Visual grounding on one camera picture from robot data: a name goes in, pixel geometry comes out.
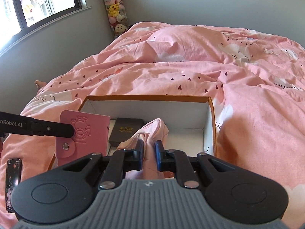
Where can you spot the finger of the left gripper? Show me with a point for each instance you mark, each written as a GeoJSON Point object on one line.
{"type": "Point", "coordinates": [47, 128]}

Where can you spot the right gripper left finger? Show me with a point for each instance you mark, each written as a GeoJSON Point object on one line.
{"type": "Point", "coordinates": [118, 164]}

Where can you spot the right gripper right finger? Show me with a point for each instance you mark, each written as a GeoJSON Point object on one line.
{"type": "Point", "coordinates": [177, 162]}

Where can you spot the pink fabric pouch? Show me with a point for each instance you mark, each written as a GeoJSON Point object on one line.
{"type": "Point", "coordinates": [154, 131]}

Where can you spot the dark grey textured box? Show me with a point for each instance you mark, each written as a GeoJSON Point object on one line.
{"type": "Point", "coordinates": [124, 129]}

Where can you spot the pink card holder wallet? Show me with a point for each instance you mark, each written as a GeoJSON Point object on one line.
{"type": "Point", "coordinates": [90, 135]}

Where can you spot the person's bare foot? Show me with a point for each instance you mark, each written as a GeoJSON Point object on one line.
{"type": "Point", "coordinates": [40, 84]}

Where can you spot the black smartphone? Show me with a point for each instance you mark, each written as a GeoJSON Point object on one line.
{"type": "Point", "coordinates": [13, 177]}

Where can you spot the orange cardboard storage box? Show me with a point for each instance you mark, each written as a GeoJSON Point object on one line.
{"type": "Point", "coordinates": [190, 120]}

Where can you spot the pink heart-print duvet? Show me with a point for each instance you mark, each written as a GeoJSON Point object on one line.
{"type": "Point", "coordinates": [255, 179]}

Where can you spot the plush toy column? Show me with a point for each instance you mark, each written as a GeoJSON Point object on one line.
{"type": "Point", "coordinates": [117, 16]}

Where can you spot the window with dark frame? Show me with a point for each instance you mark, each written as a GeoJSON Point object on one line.
{"type": "Point", "coordinates": [22, 17]}

